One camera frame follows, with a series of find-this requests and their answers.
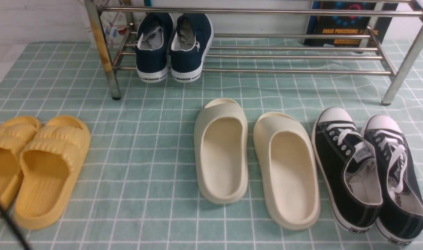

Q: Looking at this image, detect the navy canvas shoe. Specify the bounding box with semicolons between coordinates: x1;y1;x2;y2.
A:
169;13;214;83
135;12;175;83

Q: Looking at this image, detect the teal pole behind rack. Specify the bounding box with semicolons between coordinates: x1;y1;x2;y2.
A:
144;0;153;7

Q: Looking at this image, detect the patterned bag behind rack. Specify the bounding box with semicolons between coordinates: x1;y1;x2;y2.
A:
78;0;146;49

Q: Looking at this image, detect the steel shoe rack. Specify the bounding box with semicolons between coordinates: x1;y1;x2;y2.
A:
83;0;423;106

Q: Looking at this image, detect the left cream foam slipper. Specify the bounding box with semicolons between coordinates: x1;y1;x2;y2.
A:
194;98;249;204

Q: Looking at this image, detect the cream foam slipper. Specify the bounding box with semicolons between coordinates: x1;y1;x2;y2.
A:
194;98;249;204
253;112;320;231

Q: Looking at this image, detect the right cream foam slipper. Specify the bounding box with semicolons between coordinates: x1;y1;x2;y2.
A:
253;112;320;231

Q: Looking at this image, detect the left black canvas sneaker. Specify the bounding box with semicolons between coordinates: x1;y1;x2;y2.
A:
311;107;383;234

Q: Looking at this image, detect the black canvas sneaker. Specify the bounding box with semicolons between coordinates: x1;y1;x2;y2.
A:
361;114;423;246
311;107;383;234

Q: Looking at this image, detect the dark image processing book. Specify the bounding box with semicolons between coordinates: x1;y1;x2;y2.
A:
303;1;392;47

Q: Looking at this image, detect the right yellow foam slipper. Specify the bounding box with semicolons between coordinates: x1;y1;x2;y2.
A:
14;115;91;230

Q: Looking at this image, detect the yellow foam slipper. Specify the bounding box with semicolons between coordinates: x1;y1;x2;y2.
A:
14;115;91;230
0;116;42;210

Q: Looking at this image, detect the left yellow foam slipper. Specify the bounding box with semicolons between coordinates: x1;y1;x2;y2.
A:
0;116;42;210

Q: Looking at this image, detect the right black canvas sneaker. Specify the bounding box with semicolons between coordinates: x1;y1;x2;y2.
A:
361;114;423;246

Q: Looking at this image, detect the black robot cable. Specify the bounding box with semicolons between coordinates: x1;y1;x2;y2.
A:
0;189;33;250

